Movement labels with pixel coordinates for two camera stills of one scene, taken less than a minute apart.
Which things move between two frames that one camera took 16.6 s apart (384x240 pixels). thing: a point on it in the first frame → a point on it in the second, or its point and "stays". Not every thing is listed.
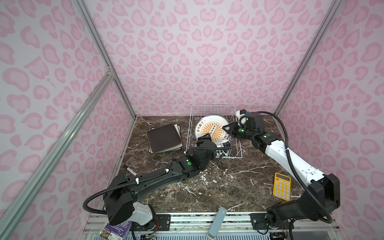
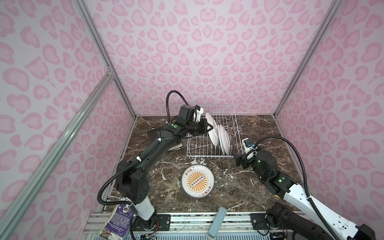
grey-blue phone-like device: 217,223 stays
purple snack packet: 117,231 stays
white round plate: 213,124 → 198,181
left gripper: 203,138 → 203,123
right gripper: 233,126 → 238,161
